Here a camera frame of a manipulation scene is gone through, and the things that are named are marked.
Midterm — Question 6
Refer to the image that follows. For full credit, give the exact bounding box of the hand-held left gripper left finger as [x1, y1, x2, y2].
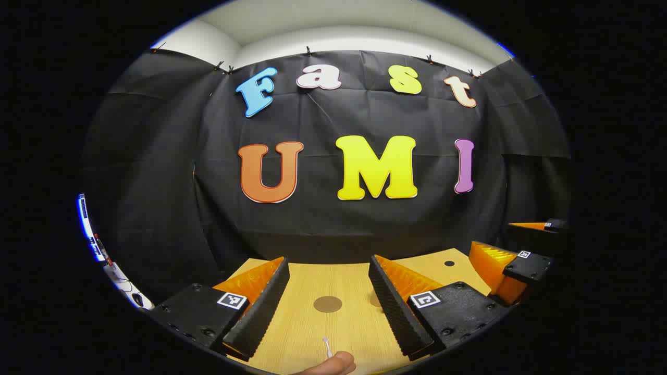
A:
[151, 256, 290, 361]

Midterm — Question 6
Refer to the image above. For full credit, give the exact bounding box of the computer monitor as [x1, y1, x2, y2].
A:
[77, 194, 107, 262]

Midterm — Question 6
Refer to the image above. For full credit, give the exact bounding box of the wooden desktop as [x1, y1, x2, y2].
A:
[221, 248, 493, 375]

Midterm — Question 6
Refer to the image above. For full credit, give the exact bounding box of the black backdrop cloth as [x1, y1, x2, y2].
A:
[83, 47, 571, 305]

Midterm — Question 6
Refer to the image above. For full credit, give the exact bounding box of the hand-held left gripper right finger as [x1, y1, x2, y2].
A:
[368, 254, 509, 360]

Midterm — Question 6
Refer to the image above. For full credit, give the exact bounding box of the round brown coaster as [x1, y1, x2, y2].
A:
[313, 296, 343, 314]

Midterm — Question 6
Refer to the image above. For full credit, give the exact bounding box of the white side desk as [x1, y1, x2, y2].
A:
[102, 260, 154, 310]

